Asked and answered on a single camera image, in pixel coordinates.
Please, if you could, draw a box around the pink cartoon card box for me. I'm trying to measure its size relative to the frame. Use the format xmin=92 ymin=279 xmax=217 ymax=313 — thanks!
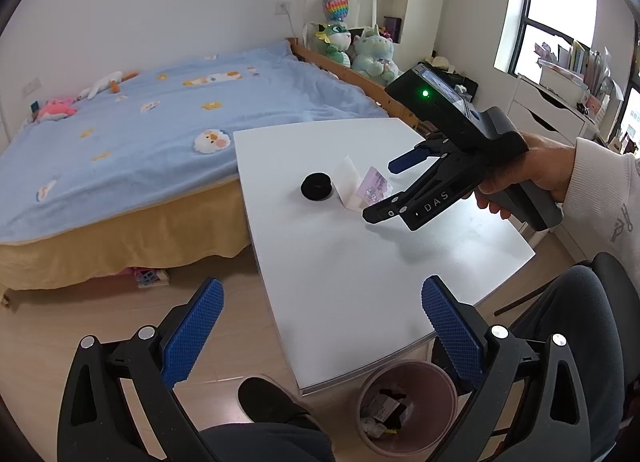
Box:
xmin=332 ymin=155 xmax=393 ymax=211

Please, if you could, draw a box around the pink plush toy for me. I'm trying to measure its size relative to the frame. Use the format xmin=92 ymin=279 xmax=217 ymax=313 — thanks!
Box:
xmin=35 ymin=98 xmax=77 ymax=123

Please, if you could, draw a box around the white drawer unit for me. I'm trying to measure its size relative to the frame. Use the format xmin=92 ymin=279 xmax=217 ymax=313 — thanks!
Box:
xmin=508 ymin=76 xmax=598 ymax=144

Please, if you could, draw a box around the person's right hand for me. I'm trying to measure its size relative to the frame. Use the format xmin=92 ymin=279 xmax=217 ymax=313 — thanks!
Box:
xmin=475 ymin=133 xmax=576 ymax=219

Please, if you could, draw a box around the pink trash bin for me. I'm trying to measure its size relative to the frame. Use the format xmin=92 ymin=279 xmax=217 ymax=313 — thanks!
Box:
xmin=355 ymin=360 xmax=458 ymax=458

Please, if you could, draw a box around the bed with blue blanket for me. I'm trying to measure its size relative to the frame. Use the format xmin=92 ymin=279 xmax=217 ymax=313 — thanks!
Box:
xmin=1 ymin=41 xmax=418 ymax=291

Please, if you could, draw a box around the white bedside drawer cabinet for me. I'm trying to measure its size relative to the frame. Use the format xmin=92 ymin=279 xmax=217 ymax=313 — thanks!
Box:
xmin=234 ymin=118 xmax=534 ymax=394

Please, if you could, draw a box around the white goose plush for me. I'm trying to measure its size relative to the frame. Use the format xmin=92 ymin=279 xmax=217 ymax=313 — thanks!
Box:
xmin=76 ymin=70 xmax=139 ymax=101

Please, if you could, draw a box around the black round cap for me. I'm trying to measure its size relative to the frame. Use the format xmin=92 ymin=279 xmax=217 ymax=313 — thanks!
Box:
xmin=300 ymin=173 xmax=333 ymax=202

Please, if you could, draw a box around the mint bear plush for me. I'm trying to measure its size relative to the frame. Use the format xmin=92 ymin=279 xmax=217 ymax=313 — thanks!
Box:
xmin=352 ymin=25 xmax=399 ymax=87

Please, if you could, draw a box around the green dragon plush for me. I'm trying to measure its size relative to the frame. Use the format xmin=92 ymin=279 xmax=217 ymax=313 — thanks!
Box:
xmin=316 ymin=23 xmax=352 ymax=68

